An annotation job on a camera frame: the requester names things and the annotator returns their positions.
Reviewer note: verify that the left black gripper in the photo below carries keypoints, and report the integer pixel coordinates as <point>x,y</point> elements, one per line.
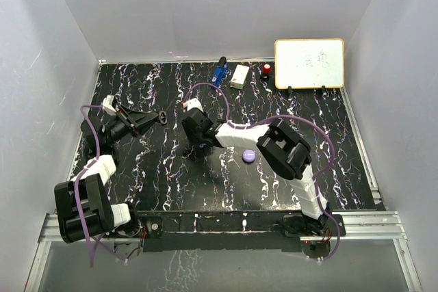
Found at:
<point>138,117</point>

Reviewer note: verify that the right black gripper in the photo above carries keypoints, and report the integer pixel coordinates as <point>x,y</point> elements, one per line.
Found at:
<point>195,139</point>

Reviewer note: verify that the black earbud charging case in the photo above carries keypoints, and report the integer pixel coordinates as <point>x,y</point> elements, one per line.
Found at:
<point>162,118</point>

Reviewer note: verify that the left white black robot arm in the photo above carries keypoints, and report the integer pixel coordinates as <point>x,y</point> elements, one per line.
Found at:
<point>83,207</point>

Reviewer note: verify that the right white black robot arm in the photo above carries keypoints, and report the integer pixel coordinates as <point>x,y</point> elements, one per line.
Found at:
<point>286,152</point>

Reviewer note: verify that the purple earbud charging case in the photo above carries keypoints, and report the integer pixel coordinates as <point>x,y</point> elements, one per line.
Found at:
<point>249,156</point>

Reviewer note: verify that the blue stapler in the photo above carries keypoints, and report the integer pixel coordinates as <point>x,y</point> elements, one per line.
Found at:
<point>219,71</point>

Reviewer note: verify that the white small box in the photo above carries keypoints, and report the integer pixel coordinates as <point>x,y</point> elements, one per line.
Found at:
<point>238,79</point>

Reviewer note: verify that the red emergency button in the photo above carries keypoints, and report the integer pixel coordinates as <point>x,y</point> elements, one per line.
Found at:
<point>265,73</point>

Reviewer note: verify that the black front base bar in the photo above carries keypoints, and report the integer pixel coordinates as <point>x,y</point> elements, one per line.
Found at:
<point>288,231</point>

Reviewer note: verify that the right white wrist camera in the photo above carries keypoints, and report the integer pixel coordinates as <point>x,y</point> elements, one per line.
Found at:
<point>192,103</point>

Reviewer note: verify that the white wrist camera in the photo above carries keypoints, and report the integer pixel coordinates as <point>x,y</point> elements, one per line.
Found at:
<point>109,104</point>
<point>192,103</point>

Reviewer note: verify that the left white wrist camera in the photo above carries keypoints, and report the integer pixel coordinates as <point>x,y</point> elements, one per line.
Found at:
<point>109,104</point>

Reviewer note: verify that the white board yellow frame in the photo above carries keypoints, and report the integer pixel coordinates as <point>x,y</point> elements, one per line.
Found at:
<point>309,63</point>

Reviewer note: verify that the aluminium frame rail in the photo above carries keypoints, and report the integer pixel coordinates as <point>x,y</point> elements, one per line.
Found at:
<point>357,226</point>

